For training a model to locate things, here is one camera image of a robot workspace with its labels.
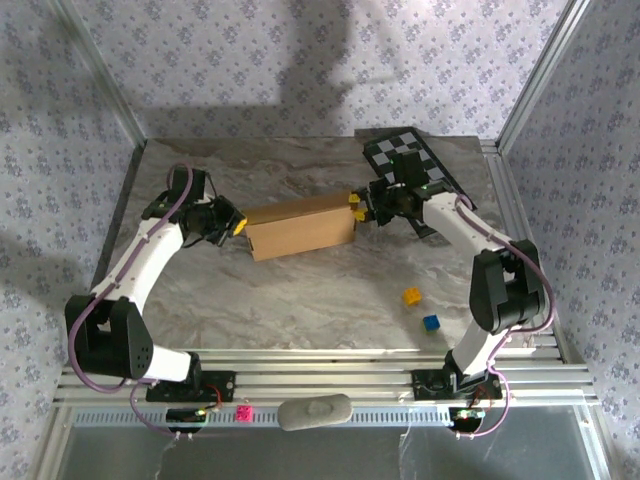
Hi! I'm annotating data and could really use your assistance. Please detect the grey metal sheet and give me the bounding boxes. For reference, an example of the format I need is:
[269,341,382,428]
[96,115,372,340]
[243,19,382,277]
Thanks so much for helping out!
[64,425,601,480]

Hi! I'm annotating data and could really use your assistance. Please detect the grey slotted cable duct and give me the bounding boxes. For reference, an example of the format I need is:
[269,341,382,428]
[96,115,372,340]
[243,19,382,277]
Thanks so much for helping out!
[69,405,596,429]

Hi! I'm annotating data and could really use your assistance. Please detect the black and grey chessboard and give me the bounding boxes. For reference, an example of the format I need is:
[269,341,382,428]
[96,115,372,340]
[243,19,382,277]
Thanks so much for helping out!
[353,125,476,239]

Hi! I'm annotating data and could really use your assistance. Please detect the brown cardboard paper box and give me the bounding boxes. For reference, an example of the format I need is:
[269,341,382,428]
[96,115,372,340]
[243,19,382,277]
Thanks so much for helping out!
[242,189,357,262]

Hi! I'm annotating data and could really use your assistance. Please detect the aluminium side rail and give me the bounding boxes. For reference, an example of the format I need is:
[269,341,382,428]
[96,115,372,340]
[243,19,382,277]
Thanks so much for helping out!
[478,139,571,364]

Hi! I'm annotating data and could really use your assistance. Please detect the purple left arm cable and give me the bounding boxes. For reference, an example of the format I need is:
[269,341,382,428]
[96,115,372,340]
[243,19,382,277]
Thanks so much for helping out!
[67,162,224,442]

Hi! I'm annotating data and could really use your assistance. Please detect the aluminium mounting rails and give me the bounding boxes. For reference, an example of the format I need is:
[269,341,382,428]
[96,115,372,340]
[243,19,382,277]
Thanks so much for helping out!
[52,347,601,406]

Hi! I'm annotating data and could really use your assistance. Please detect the grey oval stone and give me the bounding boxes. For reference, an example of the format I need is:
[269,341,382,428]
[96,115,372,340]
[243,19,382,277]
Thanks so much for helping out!
[277,393,354,432]

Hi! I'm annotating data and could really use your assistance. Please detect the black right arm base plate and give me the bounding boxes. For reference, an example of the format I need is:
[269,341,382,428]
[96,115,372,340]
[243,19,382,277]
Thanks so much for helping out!
[412,369,503,401]

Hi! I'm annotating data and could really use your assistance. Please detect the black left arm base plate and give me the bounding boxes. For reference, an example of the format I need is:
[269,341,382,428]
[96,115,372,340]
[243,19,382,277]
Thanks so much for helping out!
[144,369,237,403]

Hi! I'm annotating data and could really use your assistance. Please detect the aluminium frame post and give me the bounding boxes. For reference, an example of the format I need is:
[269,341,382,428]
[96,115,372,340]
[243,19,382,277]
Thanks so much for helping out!
[494,0,596,154]
[49,0,151,151]

